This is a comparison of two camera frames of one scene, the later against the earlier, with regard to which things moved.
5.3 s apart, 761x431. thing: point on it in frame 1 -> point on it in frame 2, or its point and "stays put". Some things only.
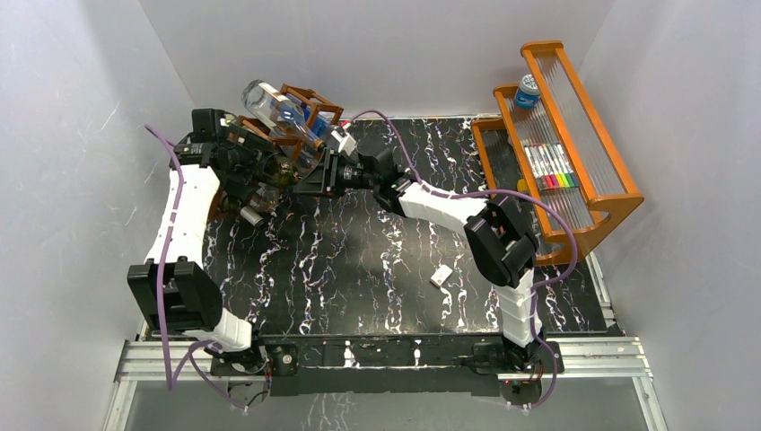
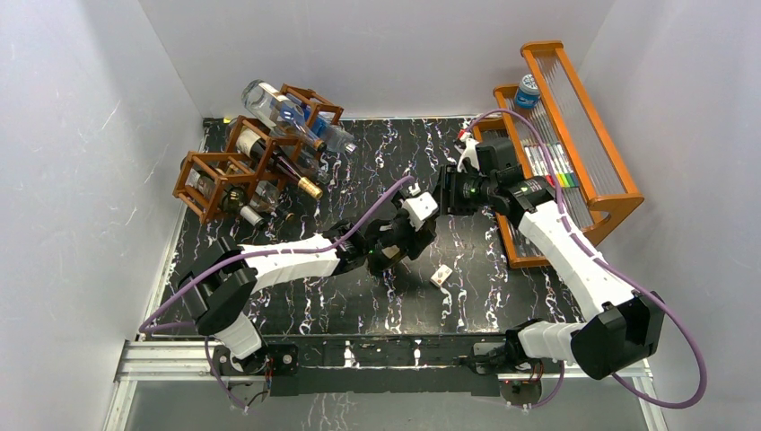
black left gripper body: x=243 y=161 -> x=402 y=234
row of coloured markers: x=552 y=166 stays put
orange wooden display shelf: x=556 y=153 stays put
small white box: x=441 y=276 stays put
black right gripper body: x=349 y=177 -> x=467 y=190
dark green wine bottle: x=279 y=170 -> x=383 y=257
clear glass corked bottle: x=281 y=113 stays put
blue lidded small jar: x=529 y=92 stays put
